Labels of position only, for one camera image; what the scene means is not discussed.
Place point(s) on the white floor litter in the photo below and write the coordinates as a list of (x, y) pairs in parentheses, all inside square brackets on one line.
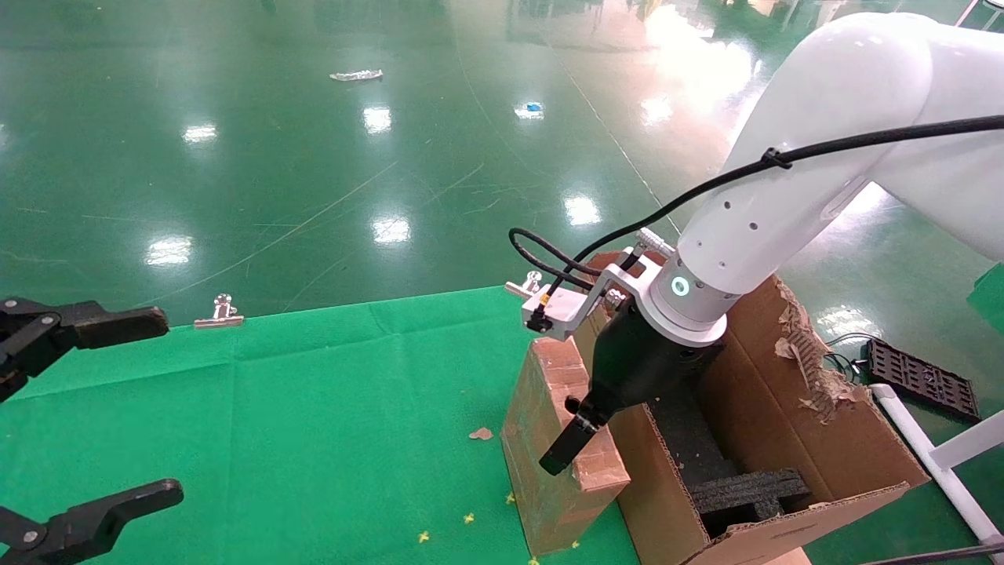
[(355, 75)]

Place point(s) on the black foam carton base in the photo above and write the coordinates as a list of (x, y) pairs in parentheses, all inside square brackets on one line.
[(690, 435)]

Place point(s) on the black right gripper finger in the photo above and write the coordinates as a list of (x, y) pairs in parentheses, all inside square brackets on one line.
[(571, 439)]

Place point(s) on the green table cloth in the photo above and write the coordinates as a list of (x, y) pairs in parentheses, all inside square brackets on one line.
[(274, 431)]

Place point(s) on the small cardboard scrap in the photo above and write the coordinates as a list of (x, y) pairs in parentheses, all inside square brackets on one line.
[(480, 433)]

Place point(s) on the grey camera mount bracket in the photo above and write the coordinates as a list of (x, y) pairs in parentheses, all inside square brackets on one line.
[(572, 310)]

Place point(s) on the silver binder clip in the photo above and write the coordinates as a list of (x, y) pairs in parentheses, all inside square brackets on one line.
[(524, 286), (218, 315)]

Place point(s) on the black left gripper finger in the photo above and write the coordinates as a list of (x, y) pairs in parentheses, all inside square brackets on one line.
[(110, 323), (86, 524)]

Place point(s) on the white pipe frame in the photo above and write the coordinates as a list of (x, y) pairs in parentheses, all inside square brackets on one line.
[(953, 479)]

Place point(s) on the green covered side table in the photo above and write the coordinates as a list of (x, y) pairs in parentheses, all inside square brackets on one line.
[(990, 302)]

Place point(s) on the large open cardboard carton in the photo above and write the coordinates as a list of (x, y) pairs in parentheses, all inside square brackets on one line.
[(784, 392)]

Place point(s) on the small brown cardboard box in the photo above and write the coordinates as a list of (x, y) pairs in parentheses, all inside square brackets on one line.
[(541, 471)]

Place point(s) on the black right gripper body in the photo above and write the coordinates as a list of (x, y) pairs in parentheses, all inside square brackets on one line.
[(643, 361)]

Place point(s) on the black plastic grid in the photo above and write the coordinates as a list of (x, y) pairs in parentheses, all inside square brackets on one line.
[(922, 378)]

